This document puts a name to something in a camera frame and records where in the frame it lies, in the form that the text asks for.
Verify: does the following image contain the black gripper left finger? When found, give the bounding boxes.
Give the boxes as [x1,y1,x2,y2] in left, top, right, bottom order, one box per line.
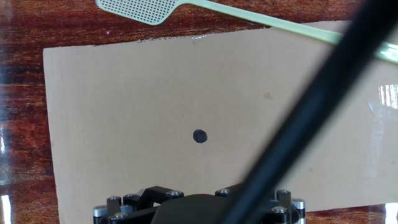
[92,185,185,224]

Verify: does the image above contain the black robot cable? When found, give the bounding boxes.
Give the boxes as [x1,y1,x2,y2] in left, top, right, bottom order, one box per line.
[217,0,398,224]

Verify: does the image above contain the brown cardboard sheet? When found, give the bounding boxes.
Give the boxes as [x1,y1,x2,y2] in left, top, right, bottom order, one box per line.
[42,20,398,224]

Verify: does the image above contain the pale green plastic flyswatter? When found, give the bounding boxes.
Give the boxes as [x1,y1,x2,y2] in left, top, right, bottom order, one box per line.
[95,0,398,65]

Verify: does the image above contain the glossy wood-grain table mat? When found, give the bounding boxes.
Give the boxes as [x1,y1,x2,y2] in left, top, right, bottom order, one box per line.
[0,0,398,224]

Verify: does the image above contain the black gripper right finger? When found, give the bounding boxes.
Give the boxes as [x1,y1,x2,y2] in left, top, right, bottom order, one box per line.
[214,183,307,224]

